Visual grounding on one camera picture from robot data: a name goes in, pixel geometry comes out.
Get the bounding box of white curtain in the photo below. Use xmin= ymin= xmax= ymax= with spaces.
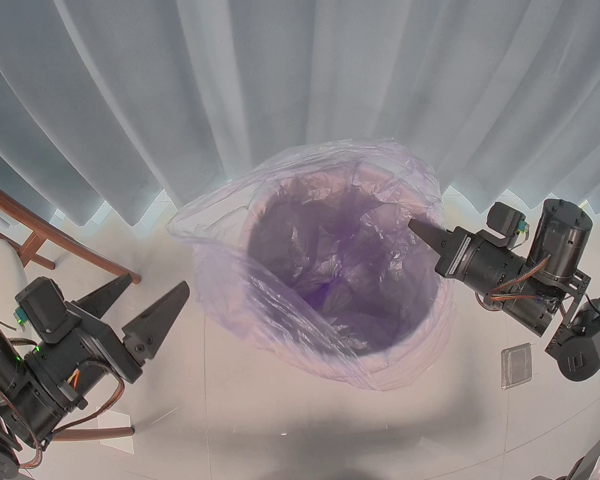
xmin=0 ymin=0 xmax=600 ymax=230

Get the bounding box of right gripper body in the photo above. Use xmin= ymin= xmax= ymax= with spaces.
xmin=434 ymin=226 xmax=529 ymax=297

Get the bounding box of purple plastic bag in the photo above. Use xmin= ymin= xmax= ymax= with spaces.
xmin=165 ymin=138 xmax=457 ymax=392

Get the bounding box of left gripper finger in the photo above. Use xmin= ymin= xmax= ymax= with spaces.
xmin=121 ymin=281 xmax=190 ymax=369
xmin=77 ymin=273 xmax=134 ymax=322

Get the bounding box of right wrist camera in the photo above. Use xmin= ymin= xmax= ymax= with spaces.
xmin=487 ymin=201 xmax=531 ymax=249

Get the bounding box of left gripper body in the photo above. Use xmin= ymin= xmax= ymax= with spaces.
xmin=26 ymin=301 xmax=144 ymax=412

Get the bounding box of white cushioned wooden chair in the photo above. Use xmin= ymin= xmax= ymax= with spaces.
xmin=0 ymin=173 xmax=142 ymax=443

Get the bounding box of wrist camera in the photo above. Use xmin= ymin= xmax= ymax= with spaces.
xmin=13 ymin=276 xmax=81 ymax=345
xmin=487 ymin=201 xmax=531 ymax=249

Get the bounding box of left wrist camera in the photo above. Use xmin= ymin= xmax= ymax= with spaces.
xmin=13 ymin=276 xmax=81 ymax=345

